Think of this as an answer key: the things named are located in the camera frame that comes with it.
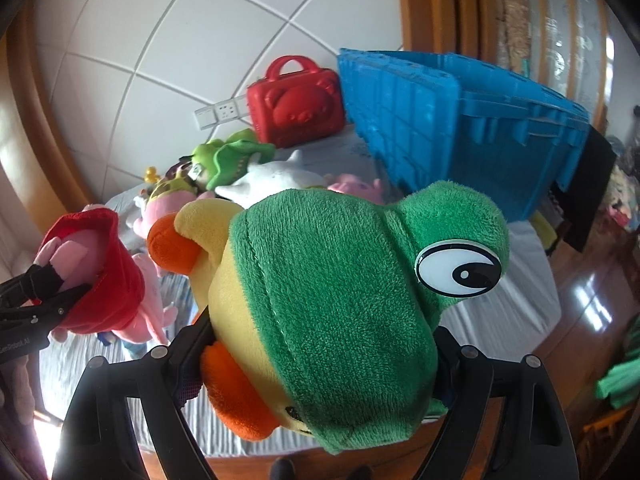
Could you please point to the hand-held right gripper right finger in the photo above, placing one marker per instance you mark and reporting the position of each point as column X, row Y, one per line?
column 447, row 360

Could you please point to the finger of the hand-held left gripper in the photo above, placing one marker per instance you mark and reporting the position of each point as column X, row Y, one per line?
column 35, row 282
column 55, row 307

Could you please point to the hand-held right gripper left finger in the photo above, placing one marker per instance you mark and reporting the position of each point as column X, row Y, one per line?
column 189, row 380

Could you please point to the pink plush with red hood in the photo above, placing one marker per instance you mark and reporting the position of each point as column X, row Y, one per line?
column 110, row 270

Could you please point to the yellow duck plush green hat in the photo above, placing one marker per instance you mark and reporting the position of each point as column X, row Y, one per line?
column 325, row 285

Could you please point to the white plush toy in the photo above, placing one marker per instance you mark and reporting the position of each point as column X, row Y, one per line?
column 270, row 177

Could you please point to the striped blue bed sheet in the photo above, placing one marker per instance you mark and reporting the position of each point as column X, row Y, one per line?
column 525, row 280

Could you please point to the pink and yellow plush toy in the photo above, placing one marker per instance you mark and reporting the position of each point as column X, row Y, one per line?
column 162, row 207

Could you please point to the yellow duck toy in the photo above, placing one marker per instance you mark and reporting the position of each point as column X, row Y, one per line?
column 151, row 175

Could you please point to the green cloth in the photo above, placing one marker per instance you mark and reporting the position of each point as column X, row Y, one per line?
column 620, row 382

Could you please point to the small pink plush toy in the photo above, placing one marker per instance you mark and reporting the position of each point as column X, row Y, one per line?
column 352, row 185

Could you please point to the green plush toy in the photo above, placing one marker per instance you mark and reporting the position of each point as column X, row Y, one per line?
column 227, row 160

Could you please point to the black cloth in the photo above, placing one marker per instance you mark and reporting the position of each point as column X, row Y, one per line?
column 592, row 185

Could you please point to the pile of colourful clothes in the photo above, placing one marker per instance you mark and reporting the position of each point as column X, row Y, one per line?
column 625, row 195

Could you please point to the red bear toy suitcase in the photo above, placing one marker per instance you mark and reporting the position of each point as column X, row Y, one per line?
column 295, row 107

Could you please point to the wooden wardrobe with patterned glass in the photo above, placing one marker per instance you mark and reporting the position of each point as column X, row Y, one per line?
column 565, row 25

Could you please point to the white wall switch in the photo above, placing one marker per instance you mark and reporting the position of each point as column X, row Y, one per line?
column 206, row 118

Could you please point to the white wall socket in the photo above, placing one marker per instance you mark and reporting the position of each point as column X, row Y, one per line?
column 227, row 111
column 242, row 106

